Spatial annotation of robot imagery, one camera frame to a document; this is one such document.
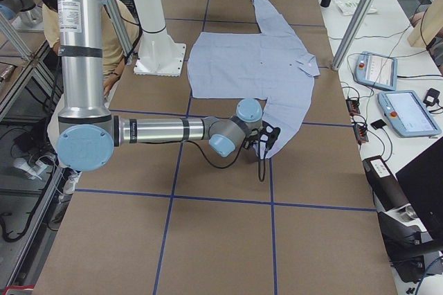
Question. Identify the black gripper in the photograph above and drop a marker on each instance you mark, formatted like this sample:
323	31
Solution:
251	142

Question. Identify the blue striped button shirt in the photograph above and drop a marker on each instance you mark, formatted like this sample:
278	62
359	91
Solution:
273	65

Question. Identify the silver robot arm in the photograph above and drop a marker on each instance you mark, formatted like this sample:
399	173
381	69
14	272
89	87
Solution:
148	105

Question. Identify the black monitor on arm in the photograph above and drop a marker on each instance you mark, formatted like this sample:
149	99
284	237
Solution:
421	181

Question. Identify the far teach pendant tablet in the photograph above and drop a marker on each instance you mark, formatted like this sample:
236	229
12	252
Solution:
375	70

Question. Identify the teach pendant tablet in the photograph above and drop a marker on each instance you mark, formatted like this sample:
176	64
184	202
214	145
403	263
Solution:
407	114
375	70

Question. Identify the black box with label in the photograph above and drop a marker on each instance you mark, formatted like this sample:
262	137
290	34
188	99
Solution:
384	184

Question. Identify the near teach pendant tablet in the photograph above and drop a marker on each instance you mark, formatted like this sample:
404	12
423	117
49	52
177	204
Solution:
407	114

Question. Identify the white plastic bag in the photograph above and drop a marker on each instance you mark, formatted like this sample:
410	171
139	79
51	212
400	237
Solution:
347	7

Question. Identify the seated person in beige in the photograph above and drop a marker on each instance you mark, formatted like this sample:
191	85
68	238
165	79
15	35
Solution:
81	32

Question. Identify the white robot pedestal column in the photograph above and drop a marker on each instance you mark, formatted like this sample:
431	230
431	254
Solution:
158	54

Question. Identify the grey aluminium frame post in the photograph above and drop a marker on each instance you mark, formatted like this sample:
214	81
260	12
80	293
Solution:
350	34

